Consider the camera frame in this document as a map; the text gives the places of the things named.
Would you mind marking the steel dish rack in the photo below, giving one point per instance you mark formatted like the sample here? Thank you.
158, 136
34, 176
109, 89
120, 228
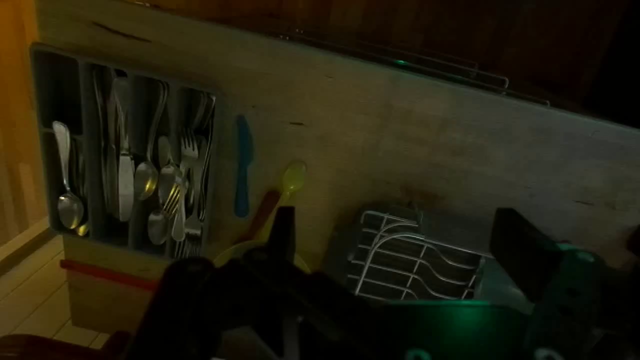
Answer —
398, 252

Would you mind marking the blue plastic knife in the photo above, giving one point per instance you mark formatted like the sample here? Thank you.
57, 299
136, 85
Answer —
243, 168

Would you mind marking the white handled table knife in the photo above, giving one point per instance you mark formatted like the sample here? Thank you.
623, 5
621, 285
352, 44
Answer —
124, 175

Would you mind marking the yellow spoon red handle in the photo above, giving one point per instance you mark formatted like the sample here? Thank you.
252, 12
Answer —
291, 181

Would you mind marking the grey cutlery tray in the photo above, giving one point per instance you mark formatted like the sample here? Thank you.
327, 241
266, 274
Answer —
78, 93

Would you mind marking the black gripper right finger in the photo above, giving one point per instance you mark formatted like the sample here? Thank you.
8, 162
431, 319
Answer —
523, 251

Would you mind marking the silver fork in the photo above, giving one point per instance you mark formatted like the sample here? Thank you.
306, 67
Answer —
190, 154

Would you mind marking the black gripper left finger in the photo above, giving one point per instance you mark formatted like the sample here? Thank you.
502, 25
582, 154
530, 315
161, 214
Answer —
282, 234

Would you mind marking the silver spoon in middle slot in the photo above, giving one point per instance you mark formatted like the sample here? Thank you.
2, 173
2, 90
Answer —
146, 175

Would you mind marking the large silver spoon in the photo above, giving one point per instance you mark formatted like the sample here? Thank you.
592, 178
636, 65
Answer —
71, 208

